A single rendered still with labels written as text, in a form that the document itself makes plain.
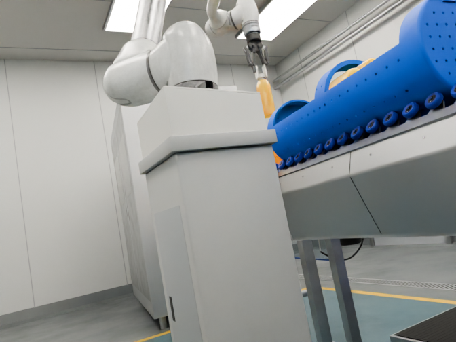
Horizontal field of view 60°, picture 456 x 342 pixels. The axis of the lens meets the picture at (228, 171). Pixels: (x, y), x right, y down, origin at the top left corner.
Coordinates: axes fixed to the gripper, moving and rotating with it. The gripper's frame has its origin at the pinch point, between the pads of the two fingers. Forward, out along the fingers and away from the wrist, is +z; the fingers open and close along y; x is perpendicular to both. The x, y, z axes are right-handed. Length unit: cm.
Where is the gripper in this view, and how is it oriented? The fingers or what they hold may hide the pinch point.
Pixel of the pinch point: (260, 72)
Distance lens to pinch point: 206.7
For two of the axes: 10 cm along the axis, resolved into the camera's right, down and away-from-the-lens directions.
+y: 9.4, -1.4, 3.2
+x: -3.0, 1.8, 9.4
